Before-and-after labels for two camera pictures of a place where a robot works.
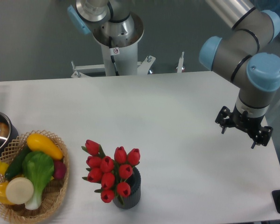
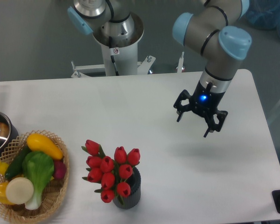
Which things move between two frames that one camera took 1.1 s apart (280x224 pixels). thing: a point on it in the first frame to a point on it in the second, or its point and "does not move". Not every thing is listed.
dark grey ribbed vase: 134,199 does not move
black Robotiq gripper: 247,123 to 204,101
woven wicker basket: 54,193 does not move
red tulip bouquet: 113,172 does not move
